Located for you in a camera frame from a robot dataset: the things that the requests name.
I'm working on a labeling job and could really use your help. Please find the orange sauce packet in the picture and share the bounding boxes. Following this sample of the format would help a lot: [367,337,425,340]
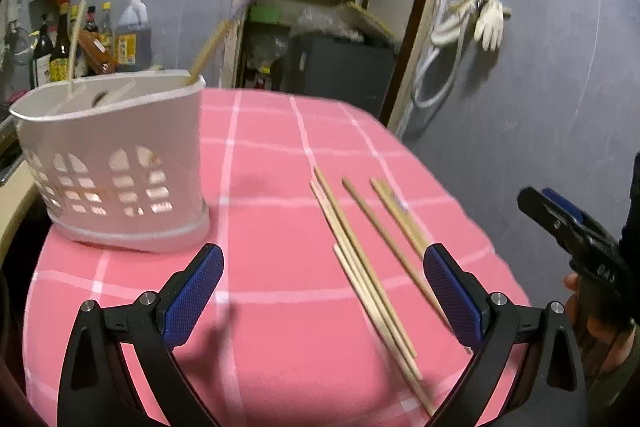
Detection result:
[79,29,117,76]

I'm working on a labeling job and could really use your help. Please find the thin wooden chopstick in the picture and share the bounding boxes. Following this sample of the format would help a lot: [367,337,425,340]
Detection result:
[66,0,88,96]

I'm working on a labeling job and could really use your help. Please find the black cabinet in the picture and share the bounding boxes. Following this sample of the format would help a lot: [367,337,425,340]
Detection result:
[286,32,397,120]

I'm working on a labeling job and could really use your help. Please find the clear plastic bag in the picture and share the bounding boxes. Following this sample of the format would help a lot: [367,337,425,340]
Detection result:
[290,3,388,44]

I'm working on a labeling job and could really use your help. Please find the oil jug with yellow label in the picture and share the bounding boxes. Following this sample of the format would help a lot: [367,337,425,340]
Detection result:
[116,0,151,73]

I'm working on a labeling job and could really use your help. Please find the beige countertop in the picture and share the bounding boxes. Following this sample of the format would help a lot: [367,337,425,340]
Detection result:
[0,151,38,265]

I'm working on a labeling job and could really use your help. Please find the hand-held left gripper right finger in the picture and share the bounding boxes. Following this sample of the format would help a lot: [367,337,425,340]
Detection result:
[422,243,588,427]

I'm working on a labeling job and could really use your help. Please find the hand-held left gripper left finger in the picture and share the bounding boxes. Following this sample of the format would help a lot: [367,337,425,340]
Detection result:
[56,243,225,427]

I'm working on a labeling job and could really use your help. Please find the white plastic utensil basket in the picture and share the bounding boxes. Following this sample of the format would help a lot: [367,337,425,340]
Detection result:
[9,69,211,254]

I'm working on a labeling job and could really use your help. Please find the sauce bottle yellow cap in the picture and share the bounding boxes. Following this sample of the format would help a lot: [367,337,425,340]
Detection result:
[100,2,115,54]

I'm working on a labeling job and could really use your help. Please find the white hose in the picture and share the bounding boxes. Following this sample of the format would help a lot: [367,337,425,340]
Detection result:
[411,0,488,109]

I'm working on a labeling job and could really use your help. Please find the green box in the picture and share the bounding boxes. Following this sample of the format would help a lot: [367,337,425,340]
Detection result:
[248,3,281,26]

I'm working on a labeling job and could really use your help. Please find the white rubber gloves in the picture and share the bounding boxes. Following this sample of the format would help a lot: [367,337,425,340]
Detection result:
[472,0,512,53]

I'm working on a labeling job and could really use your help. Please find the person's right forearm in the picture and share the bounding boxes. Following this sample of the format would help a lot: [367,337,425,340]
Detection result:
[582,343,640,427]

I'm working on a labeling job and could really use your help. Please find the wooden door frame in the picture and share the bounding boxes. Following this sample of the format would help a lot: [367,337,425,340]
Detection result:
[220,0,468,132]

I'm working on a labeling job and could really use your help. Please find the dark bottle with yellow label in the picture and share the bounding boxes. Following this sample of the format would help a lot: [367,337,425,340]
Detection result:
[50,4,72,82]

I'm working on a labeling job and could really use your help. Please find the dark wine bottle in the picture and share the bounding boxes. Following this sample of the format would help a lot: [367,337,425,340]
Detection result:
[31,14,55,90]

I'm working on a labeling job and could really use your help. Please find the pink checked tablecloth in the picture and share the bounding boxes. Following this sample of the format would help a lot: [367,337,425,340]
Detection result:
[22,88,531,427]

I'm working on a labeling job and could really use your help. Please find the person's right hand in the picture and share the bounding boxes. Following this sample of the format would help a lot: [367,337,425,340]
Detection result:
[564,274,640,360]

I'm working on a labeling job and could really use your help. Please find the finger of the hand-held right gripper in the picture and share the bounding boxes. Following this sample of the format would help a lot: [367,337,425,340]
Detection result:
[517,187,570,254]
[541,187,585,222]

